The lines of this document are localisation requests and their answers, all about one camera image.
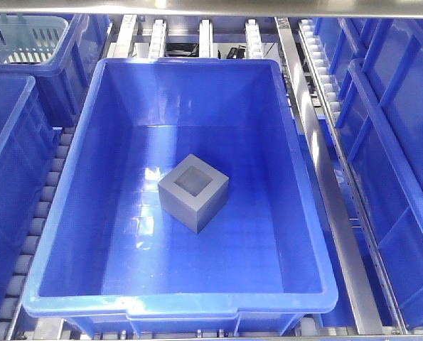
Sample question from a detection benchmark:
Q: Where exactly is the gray hollow cube base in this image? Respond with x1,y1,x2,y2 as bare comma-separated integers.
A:
158,154,230,234

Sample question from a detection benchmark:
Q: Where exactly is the large blue target bin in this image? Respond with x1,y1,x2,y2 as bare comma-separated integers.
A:
22,58,338,335

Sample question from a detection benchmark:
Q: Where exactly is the blue bin back left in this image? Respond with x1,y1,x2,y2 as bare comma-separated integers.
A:
0,14,110,126

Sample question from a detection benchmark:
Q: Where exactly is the blue bin far right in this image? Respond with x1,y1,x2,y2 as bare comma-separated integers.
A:
311,18,423,329

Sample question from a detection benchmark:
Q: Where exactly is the blue bin front left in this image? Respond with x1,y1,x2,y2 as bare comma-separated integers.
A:
0,72,63,333

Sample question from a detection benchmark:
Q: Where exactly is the steel rack with bins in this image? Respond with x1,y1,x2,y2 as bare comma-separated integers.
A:
0,1,423,340

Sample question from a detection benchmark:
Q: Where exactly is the light blue slotted basket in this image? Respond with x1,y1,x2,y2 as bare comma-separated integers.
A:
0,14,69,64

